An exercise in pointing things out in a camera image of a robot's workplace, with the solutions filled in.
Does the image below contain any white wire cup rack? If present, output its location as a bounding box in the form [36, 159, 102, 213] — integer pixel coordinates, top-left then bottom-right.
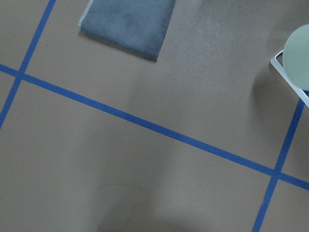
[270, 50, 309, 107]

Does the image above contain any folded grey cloth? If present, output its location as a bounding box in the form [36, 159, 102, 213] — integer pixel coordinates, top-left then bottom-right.
[78, 0, 175, 60]

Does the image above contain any green pastel cup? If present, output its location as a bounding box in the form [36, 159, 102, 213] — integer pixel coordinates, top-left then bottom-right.
[282, 24, 309, 91]

